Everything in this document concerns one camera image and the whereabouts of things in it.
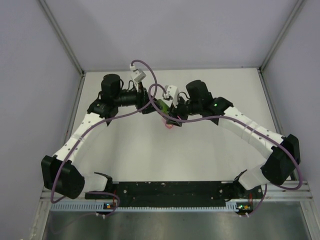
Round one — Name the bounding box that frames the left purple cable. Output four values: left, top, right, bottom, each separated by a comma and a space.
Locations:
49, 59, 158, 204

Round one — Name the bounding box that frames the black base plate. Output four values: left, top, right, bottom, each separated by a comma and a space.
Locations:
84, 181, 265, 208

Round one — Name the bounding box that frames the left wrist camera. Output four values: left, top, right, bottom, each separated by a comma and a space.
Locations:
129, 64, 146, 91

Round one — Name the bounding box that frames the green pill bottle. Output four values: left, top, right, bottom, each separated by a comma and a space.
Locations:
156, 99, 170, 114

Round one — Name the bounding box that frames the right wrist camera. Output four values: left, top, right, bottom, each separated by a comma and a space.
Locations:
162, 85, 179, 108

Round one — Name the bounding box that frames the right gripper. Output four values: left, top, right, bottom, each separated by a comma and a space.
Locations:
166, 94, 202, 127

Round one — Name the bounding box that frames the purple cable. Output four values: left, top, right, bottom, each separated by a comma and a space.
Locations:
49, 59, 158, 204
148, 84, 302, 192

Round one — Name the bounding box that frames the grey cable duct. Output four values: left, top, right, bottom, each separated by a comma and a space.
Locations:
50, 201, 252, 213

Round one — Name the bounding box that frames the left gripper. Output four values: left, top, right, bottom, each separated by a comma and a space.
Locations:
114, 81, 163, 115

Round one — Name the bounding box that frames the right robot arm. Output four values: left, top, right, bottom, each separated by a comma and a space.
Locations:
162, 80, 301, 198

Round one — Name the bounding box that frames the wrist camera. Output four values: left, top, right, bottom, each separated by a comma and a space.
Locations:
162, 85, 179, 108
129, 64, 146, 91

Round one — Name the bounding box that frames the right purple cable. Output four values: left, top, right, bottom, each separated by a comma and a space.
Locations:
148, 84, 302, 192

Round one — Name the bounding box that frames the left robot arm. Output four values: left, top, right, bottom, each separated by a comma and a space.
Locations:
41, 69, 153, 199

